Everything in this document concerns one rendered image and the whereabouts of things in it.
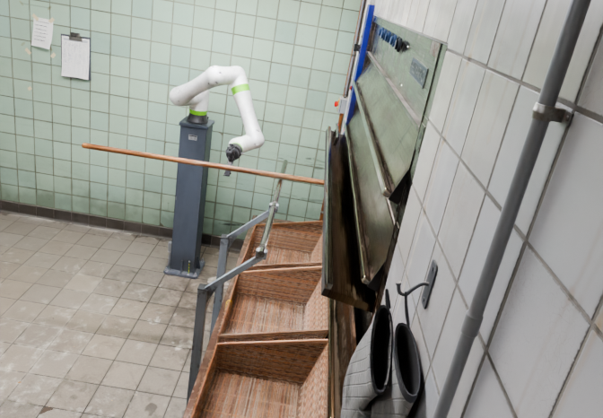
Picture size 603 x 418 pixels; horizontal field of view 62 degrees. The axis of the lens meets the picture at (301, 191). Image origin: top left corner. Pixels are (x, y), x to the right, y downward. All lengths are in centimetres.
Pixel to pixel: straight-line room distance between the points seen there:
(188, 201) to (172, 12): 140
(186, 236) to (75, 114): 136
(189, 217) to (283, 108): 110
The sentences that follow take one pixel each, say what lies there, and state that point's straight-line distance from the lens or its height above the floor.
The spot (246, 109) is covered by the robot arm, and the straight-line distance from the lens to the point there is 321.
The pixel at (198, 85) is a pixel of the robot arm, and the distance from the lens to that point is 327.
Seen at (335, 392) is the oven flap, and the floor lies 95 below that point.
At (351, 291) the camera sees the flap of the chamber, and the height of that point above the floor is 141.
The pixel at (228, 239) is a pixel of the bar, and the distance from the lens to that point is 258.
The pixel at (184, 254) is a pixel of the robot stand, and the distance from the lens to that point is 397.
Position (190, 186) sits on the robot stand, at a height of 74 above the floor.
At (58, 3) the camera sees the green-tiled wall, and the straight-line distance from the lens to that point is 437.
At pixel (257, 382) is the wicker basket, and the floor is 59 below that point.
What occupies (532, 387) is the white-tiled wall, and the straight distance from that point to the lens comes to 58.
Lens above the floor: 216
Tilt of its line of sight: 21 degrees down
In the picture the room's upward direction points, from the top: 10 degrees clockwise
